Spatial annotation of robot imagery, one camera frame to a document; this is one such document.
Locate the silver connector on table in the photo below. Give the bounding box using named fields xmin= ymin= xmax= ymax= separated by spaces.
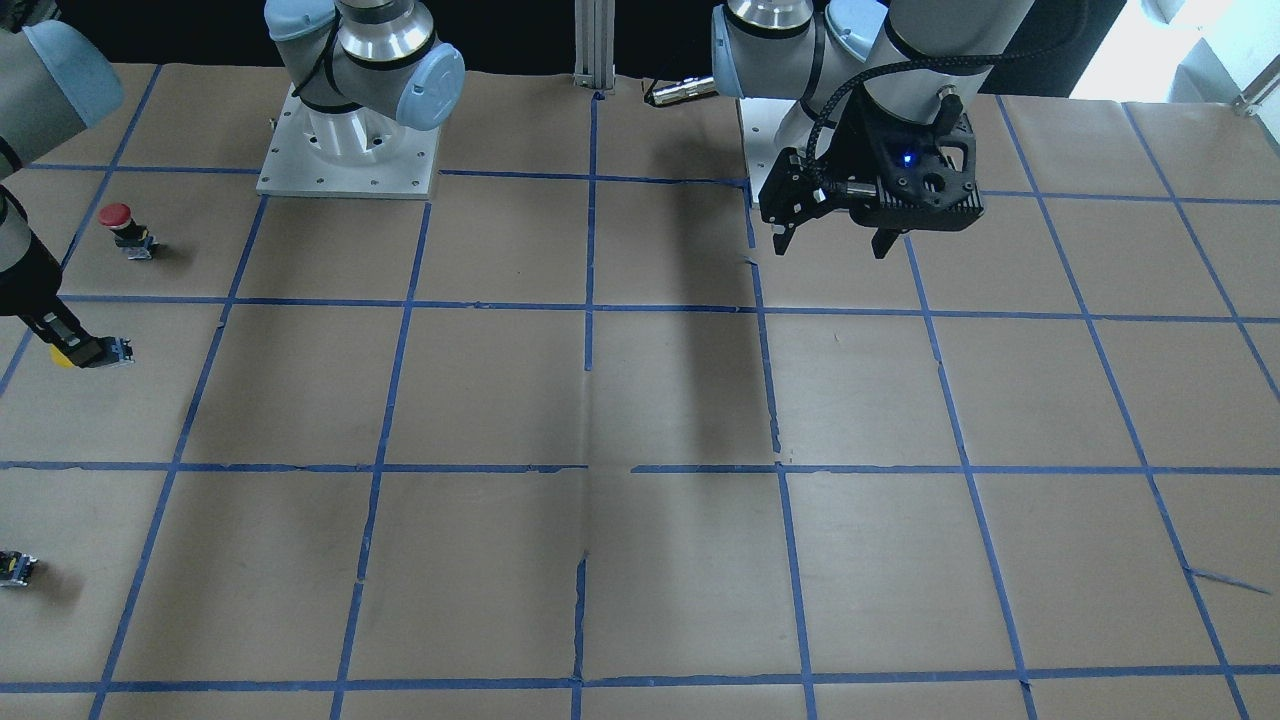
xmin=643 ymin=76 xmax=719 ymax=108

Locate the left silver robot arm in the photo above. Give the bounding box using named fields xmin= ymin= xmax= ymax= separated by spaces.
xmin=710 ymin=1 xmax=1030 ymax=258

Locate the aluminium frame post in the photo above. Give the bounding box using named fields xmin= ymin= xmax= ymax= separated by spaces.
xmin=573 ymin=0 xmax=616 ymax=94

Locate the yellow push button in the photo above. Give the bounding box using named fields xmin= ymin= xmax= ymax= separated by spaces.
xmin=49 ymin=336 xmax=134 ymax=369

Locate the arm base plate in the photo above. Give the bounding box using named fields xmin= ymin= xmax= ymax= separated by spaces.
xmin=256 ymin=87 xmax=442 ymax=201
xmin=739 ymin=97 xmax=814 ymax=193

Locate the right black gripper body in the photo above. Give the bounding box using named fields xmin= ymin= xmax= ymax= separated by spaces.
xmin=1 ymin=234 xmax=67 ymax=319

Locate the red push button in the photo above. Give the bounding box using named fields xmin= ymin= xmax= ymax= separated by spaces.
xmin=96 ymin=202 xmax=156 ymax=261

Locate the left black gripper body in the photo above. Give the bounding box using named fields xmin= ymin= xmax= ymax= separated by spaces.
xmin=758 ymin=95 xmax=986 ymax=233

